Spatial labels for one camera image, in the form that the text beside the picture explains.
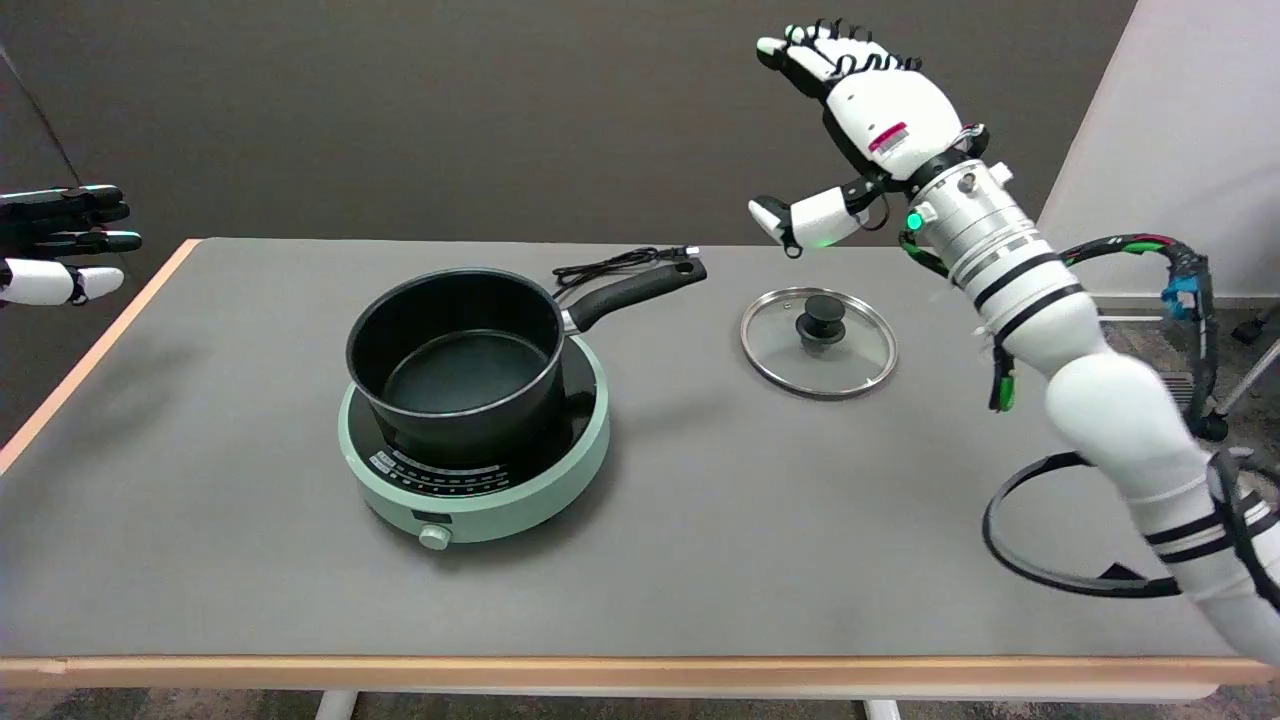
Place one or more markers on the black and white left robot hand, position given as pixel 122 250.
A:
pixel 50 282

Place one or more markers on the black chair caster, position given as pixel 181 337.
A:
pixel 1248 330

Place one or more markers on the white table leg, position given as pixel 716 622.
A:
pixel 882 710
pixel 336 706

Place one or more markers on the green round induction cooker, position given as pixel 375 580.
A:
pixel 500 505

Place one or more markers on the glass pot lid black knob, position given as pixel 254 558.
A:
pixel 860 350

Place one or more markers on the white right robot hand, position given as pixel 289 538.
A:
pixel 890 105

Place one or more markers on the grey chair leg with caster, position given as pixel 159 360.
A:
pixel 1212 427

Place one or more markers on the metal floor vent grille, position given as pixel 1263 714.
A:
pixel 1190 390

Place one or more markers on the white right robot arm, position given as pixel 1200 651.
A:
pixel 1100 400

